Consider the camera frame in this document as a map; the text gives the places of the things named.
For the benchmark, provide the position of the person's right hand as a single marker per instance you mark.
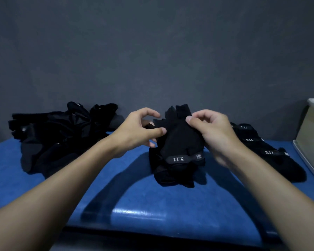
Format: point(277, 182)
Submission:
point(217, 135)

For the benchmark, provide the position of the person's left hand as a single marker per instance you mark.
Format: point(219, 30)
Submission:
point(132, 133)

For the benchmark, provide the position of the black fingerless glove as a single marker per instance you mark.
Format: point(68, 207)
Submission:
point(273, 152)
point(170, 177)
point(259, 148)
point(290, 169)
point(180, 138)
point(244, 127)
point(252, 140)
point(248, 134)

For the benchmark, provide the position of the pile of black gloves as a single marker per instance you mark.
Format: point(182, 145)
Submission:
point(57, 138)

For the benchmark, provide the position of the white storage box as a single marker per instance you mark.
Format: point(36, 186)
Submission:
point(312, 138)

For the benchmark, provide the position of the person's left forearm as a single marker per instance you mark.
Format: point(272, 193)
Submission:
point(47, 201)

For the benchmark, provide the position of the person's right forearm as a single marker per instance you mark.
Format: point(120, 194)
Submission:
point(280, 203)

